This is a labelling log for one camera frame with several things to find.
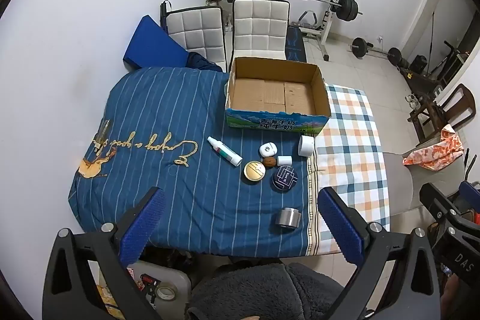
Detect black speaker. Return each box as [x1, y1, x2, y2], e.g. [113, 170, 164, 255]
[409, 55, 429, 75]

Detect round gold tin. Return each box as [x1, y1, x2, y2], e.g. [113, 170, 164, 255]
[244, 160, 266, 184]

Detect dark wooden chair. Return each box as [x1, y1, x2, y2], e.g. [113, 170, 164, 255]
[407, 83, 477, 146]

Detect grey plastic container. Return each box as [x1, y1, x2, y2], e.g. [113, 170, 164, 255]
[127, 260, 192, 320]

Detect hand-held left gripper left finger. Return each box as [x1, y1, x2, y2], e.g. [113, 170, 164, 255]
[42, 187, 167, 320]

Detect white tube green label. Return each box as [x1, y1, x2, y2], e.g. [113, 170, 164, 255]
[207, 136, 243, 167]

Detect white barbell rack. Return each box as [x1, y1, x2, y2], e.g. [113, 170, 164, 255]
[240, 0, 349, 62]

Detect grey armchair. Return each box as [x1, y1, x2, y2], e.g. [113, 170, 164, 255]
[382, 140, 466, 210]

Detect orange patterned cloth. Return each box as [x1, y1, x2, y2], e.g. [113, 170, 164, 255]
[403, 124, 465, 171]

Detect blue foam mat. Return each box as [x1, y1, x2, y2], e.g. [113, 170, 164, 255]
[123, 16, 191, 71]

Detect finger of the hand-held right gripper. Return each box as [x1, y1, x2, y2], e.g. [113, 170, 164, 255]
[419, 183, 464, 221]
[459, 181, 480, 216]

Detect white padded chair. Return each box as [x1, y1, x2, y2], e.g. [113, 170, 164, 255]
[165, 6, 227, 72]
[229, 0, 291, 72]

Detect dark blue patterned round tin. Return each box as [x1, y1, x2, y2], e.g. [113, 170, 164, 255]
[271, 165, 299, 192]

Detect dark blue cloth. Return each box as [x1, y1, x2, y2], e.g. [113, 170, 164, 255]
[185, 51, 223, 72]

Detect plaid blanket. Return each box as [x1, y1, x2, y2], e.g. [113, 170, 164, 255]
[307, 83, 391, 255]

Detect silver cylinder tin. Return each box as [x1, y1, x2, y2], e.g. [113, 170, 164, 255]
[276, 208, 302, 231]

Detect large white jar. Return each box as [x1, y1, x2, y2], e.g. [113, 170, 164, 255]
[298, 135, 316, 157]

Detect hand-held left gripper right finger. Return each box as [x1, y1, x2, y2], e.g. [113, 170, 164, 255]
[318, 187, 441, 320]

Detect short barbell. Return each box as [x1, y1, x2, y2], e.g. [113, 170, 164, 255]
[350, 37, 403, 65]

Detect dark wooden rack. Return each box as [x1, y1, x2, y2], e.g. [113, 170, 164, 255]
[442, 40, 469, 81]

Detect tape roll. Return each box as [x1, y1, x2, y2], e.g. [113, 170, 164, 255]
[155, 286, 175, 302]

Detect cardboard box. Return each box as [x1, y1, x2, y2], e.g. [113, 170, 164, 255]
[225, 57, 332, 136]

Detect blue striped blanket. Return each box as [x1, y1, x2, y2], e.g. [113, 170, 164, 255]
[68, 67, 319, 257]

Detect person's dark fleece clothing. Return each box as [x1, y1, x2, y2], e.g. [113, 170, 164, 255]
[186, 262, 346, 320]

